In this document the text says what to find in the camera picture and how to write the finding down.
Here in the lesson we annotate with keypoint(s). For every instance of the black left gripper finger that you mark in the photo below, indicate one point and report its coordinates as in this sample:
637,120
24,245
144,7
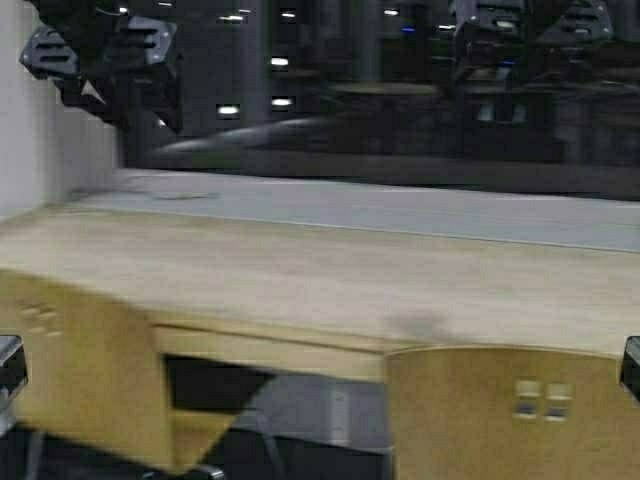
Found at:
159,92

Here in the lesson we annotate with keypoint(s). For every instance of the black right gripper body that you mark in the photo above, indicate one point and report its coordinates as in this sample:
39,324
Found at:
495,32

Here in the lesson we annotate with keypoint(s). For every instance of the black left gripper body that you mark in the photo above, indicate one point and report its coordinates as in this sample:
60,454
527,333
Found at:
89,57

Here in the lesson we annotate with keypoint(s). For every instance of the yellow wooden chair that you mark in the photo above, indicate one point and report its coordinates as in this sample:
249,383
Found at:
99,378
510,413

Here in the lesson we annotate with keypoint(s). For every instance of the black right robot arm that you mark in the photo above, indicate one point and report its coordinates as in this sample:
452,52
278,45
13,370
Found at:
492,33

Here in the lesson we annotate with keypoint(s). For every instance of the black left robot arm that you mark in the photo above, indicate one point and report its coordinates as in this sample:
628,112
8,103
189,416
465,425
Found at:
119,117

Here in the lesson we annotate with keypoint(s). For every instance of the long wooden counter table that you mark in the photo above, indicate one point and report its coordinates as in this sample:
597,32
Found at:
322,299

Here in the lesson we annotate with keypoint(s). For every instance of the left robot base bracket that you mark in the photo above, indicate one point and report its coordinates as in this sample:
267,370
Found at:
14,371

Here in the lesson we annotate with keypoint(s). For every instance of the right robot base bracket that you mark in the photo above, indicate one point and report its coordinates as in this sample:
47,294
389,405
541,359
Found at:
630,367

